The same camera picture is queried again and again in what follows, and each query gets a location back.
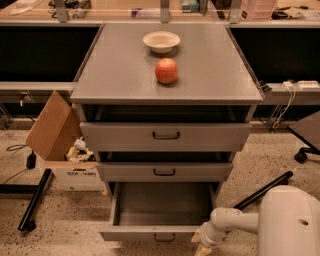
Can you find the black left table leg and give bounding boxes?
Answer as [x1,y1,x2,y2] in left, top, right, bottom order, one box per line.
[0,169,52,232]

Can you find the red apple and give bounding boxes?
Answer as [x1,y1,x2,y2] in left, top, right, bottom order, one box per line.
[155,58,178,84]

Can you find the pink storage box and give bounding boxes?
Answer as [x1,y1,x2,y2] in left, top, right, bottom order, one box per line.
[240,0,276,20]

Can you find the grey bottom drawer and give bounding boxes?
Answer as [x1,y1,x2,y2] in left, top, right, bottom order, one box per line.
[100,182,219,242]

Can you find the grey middle drawer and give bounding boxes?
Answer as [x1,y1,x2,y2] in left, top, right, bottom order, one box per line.
[97,152,233,182]

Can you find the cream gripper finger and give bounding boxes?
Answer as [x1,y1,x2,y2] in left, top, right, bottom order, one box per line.
[195,245,212,256]
[191,229,200,243]

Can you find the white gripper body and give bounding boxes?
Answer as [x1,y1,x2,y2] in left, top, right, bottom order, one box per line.
[199,222,224,248]

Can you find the open cardboard box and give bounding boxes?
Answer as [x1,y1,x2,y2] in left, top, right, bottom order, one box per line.
[25,91,106,192]

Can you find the grey metal drawer cabinet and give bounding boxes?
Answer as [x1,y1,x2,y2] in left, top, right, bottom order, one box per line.
[70,22,264,198]

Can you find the white cables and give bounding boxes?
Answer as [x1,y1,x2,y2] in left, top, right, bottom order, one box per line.
[271,79,298,130]

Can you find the white power strip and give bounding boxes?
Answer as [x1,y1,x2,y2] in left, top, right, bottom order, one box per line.
[298,80,320,90]

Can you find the black table leg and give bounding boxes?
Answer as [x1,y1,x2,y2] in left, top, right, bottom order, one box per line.
[234,171,293,210]
[0,169,52,232]

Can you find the grey drawer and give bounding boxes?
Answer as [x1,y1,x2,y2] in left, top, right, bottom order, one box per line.
[97,152,233,182]
[80,105,253,153]
[100,182,219,242]

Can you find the black caster wheel base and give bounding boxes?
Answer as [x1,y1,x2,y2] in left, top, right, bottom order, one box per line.
[287,111,320,163]

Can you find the white ceramic bowl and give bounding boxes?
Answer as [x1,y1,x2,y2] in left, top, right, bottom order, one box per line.
[143,31,180,54]

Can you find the grey top drawer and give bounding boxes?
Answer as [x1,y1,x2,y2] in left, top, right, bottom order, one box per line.
[80,105,253,153]

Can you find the black power adapter with cable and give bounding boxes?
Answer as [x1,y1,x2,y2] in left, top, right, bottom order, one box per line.
[5,144,36,183]

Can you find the black right table leg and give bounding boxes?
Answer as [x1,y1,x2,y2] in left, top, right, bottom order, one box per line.
[234,171,293,210]

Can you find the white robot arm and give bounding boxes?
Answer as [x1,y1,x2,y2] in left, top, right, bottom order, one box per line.
[191,185,320,256]

